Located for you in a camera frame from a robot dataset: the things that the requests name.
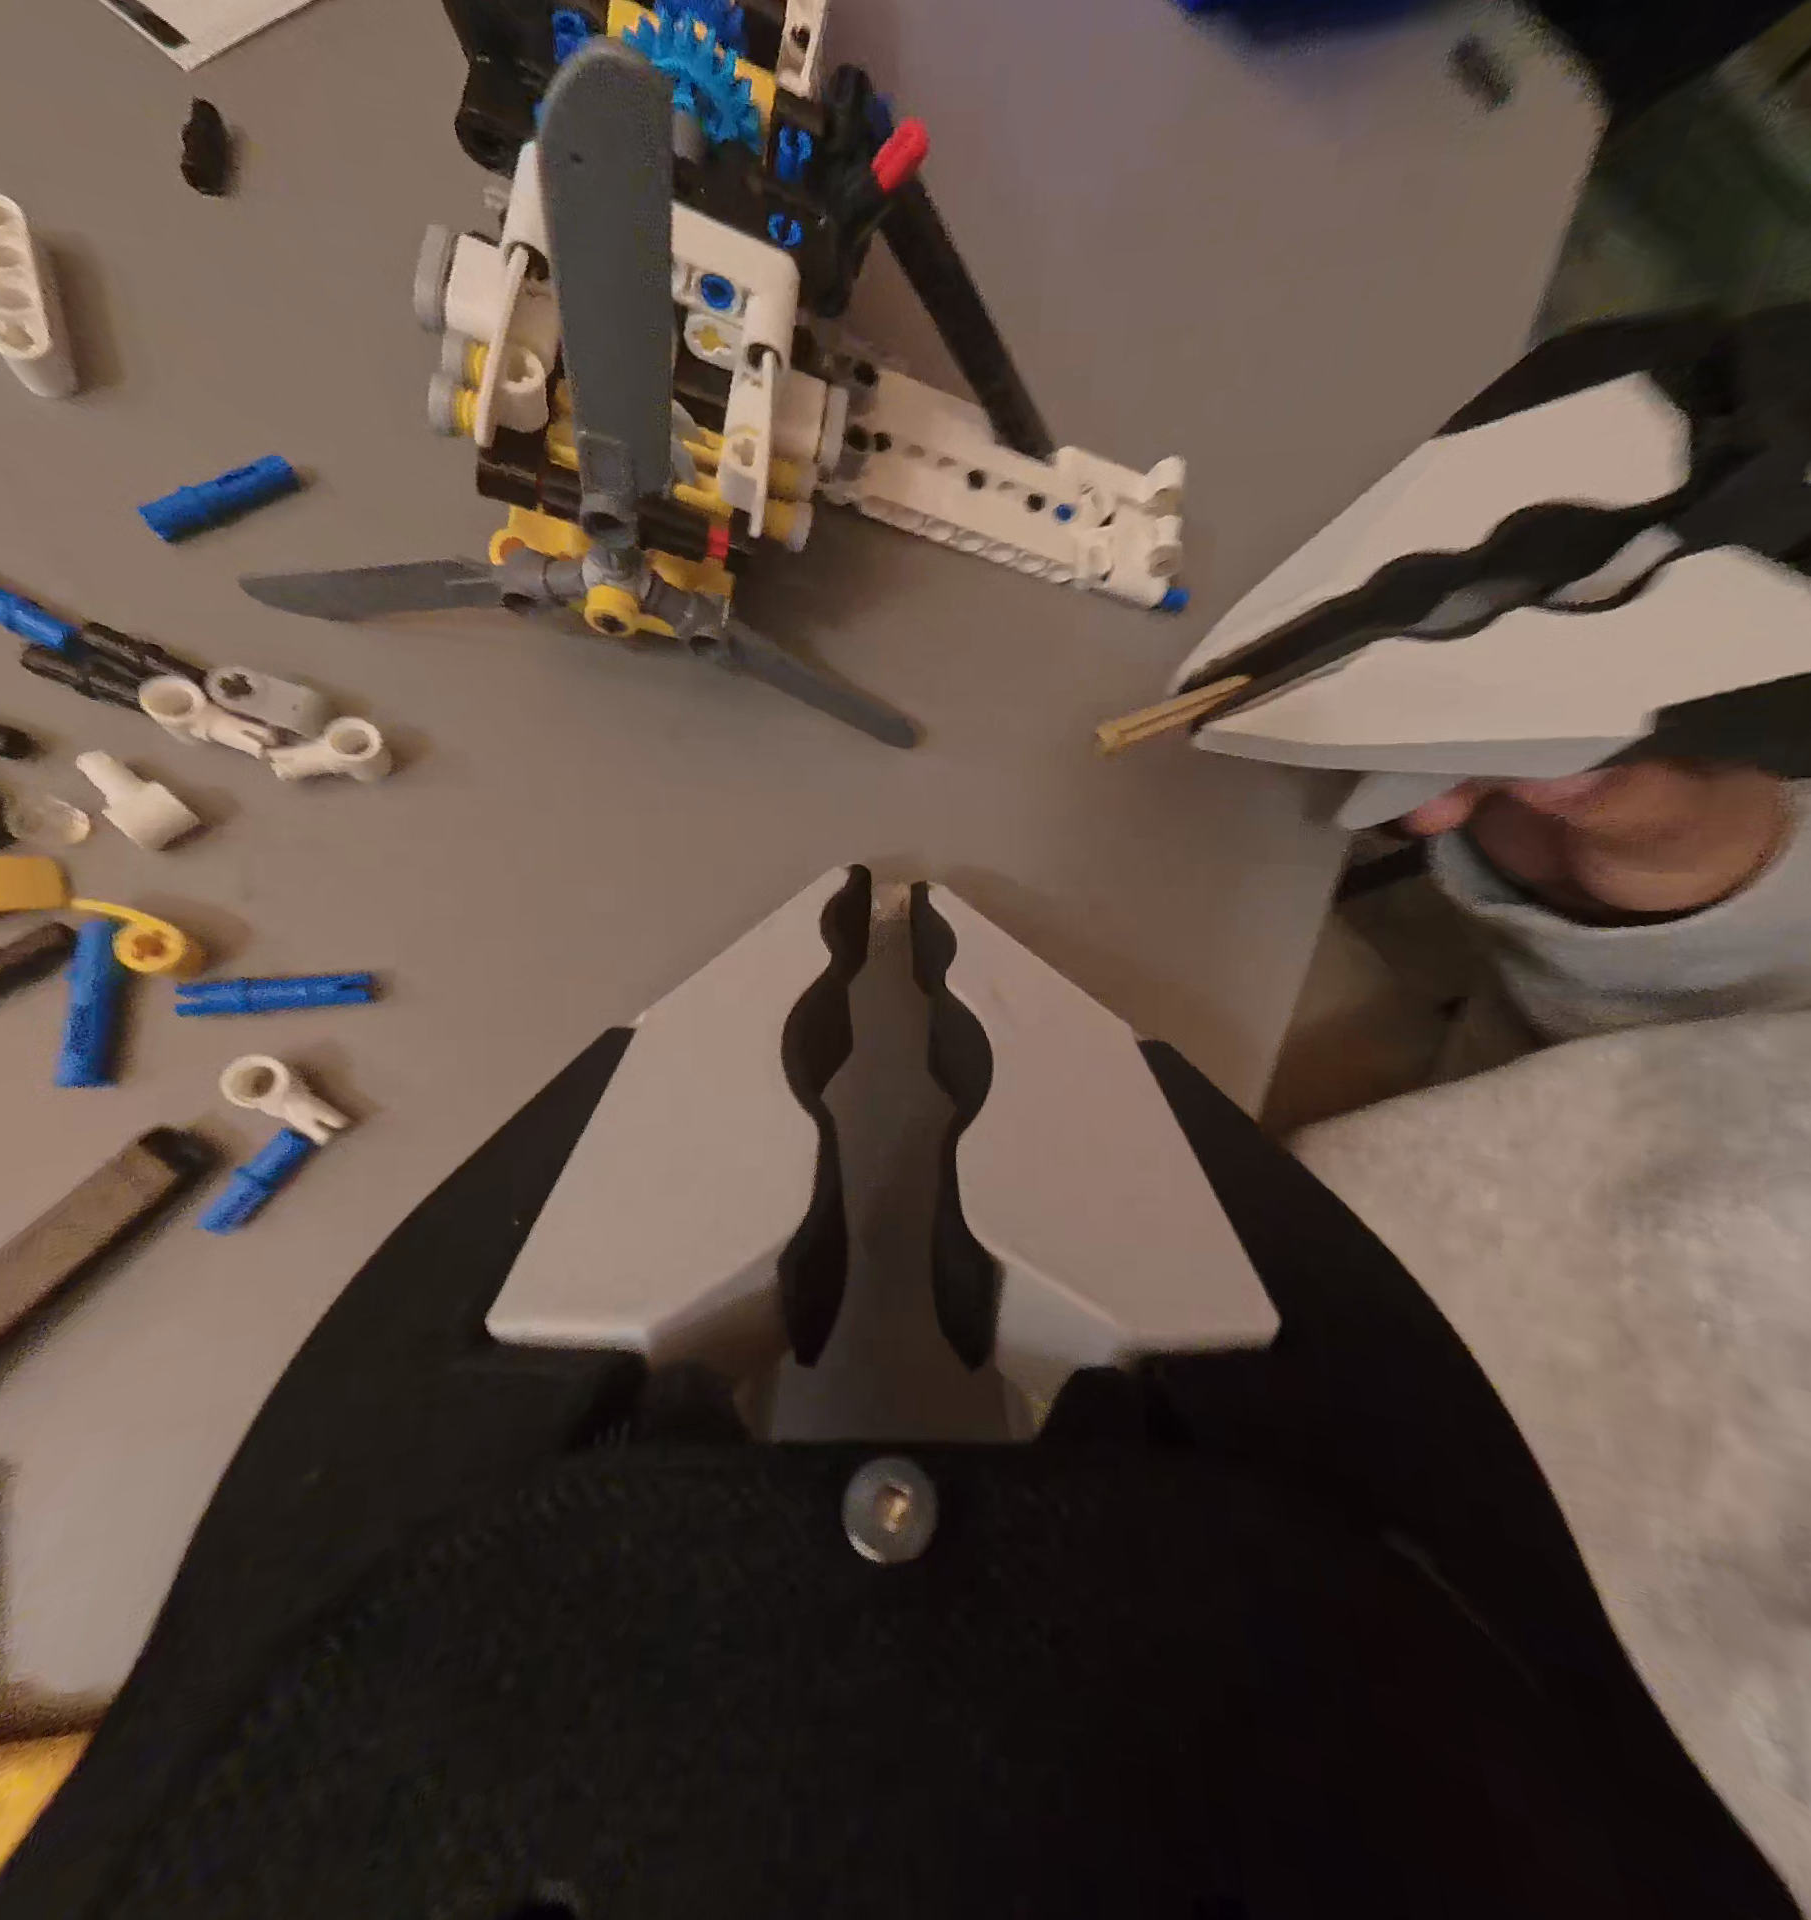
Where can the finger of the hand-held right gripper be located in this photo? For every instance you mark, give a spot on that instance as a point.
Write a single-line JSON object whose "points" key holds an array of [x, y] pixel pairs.
{"points": [[1520, 451], [1596, 674]]}

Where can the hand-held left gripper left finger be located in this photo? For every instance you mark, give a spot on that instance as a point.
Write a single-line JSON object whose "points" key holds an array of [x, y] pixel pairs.
{"points": [[666, 1185]]}

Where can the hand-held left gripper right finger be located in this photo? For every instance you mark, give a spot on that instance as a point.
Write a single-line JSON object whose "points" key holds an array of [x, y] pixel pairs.
{"points": [[1100, 1185]]}

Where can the tan lego axle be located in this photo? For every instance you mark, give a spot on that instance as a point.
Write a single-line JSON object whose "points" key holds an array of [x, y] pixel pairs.
{"points": [[1168, 717]]}

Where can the lego plane model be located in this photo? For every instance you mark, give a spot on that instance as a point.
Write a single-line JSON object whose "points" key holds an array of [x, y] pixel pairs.
{"points": [[606, 271]]}

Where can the person's right forearm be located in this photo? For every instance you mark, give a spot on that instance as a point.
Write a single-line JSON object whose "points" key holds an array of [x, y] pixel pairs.
{"points": [[1716, 960]]}

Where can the black lego beam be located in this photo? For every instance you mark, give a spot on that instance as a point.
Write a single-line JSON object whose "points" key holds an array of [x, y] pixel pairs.
{"points": [[80, 1239]]}

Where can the pile of loose lego pieces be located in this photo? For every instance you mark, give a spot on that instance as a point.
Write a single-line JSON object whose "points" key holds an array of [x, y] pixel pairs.
{"points": [[90, 1004]]}

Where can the long blue lego pin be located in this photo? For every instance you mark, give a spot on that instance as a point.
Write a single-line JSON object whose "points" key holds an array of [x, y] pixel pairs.
{"points": [[222, 498]]}

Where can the white angled lego beam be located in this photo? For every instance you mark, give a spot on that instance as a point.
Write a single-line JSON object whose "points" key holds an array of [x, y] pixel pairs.
{"points": [[12, 293]]}

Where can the black lego pin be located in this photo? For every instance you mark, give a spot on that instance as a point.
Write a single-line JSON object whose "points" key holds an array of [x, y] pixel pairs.
{"points": [[204, 147]]}

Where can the person's right hand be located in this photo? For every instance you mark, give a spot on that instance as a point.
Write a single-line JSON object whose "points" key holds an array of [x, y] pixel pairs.
{"points": [[1640, 841]]}

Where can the zebra striped sticker sheet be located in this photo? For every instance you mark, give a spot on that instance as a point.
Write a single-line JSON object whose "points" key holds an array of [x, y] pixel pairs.
{"points": [[230, 22]]}

